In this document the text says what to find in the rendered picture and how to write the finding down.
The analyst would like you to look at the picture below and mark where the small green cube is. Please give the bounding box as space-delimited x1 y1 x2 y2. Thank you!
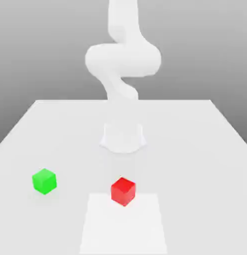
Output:
31 168 57 195

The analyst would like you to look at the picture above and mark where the small red cube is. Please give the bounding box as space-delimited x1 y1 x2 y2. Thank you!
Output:
110 177 136 207

